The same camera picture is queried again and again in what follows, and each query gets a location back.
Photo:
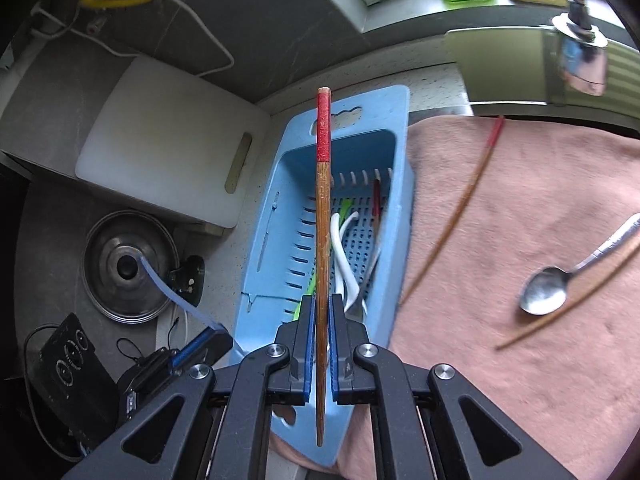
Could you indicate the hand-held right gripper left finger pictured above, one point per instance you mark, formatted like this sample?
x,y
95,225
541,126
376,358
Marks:
x,y
308,360

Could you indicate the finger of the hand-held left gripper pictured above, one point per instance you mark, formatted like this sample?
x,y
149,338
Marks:
x,y
195,347
220,347

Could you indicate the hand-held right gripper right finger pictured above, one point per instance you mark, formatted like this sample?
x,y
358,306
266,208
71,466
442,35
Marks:
x,y
334,360

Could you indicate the white ceramic spoon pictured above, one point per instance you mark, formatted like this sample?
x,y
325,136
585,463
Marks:
x,y
337,245

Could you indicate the blue plastic drainer basket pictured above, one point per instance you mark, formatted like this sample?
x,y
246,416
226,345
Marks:
x,y
280,210

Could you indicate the green plastic spoon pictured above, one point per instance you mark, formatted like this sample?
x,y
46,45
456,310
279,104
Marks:
x,y
344,208

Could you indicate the patterned metal spoon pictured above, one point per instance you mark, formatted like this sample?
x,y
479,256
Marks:
x,y
542,292

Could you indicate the black box with round ports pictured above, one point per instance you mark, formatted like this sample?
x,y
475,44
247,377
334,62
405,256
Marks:
x,y
75,385

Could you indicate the small black plug adapter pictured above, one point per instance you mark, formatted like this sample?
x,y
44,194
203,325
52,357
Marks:
x,y
187,275

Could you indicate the metal pot lid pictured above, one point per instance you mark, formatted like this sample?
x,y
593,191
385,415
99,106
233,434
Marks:
x,y
125,265

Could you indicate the pink towel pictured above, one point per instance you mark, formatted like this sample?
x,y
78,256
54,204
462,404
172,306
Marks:
x,y
500,385

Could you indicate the white cutting board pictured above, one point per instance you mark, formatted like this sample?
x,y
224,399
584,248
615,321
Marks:
x,y
165,135

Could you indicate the green striped drain board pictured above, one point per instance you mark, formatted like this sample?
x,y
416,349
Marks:
x,y
500,65

